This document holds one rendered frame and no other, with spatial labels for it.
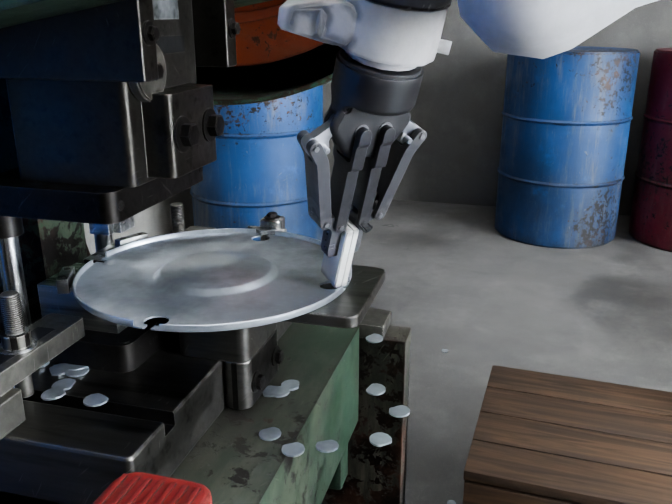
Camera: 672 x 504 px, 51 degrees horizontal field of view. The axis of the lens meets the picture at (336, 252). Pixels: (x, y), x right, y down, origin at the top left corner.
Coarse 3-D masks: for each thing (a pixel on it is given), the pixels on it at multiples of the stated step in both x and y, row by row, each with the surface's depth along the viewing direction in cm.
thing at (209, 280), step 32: (128, 256) 80; (160, 256) 80; (192, 256) 79; (224, 256) 79; (256, 256) 79; (288, 256) 80; (320, 256) 80; (96, 288) 71; (128, 288) 71; (160, 288) 71; (192, 288) 70; (224, 288) 70; (256, 288) 71; (288, 288) 71; (320, 288) 71; (128, 320) 63; (192, 320) 64; (224, 320) 64; (256, 320) 63
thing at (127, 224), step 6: (132, 216) 77; (120, 222) 75; (126, 222) 76; (132, 222) 77; (90, 228) 75; (96, 228) 75; (102, 228) 75; (108, 228) 74; (114, 228) 75; (120, 228) 75; (126, 228) 76; (102, 234) 75; (108, 234) 75
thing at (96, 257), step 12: (96, 252) 82; (84, 264) 79; (48, 288) 73; (72, 288) 72; (48, 300) 73; (60, 300) 73; (72, 300) 72; (48, 312) 74; (60, 312) 73; (72, 312) 73; (84, 312) 72; (84, 324) 73; (96, 324) 72; (108, 324) 72
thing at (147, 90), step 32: (160, 0) 67; (160, 32) 68; (192, 32) 75; (160, 64) 65; (192, 64) 75; (32, 96) 66; (64, 96) 65; (96, 96) 64; (128, 96) 64; (160, 96) 65; (192, 96) 69; (32, 128) 67; (64, 128) 66; (96, 128) 65; (128, 128) 65; (160, 128) 66; (192, 128) 67; (32, 160) 68; (64, 160) 67; (96, 160) 66; (128, 160) 65; (160, 160) 67; (192, 160) 71
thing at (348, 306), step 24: (336, 288) 72; (360, 288) 72; (312, 312) 66; (336, 312) 66; (360, 312) 66; (192, 336) 73; (216, 336) 72; (240, 336) 71; (264, 336) 76; (240, 360) 72; (264, 360) 77; (240, 384) 73; (264, 384) 75; (240, 408) 74
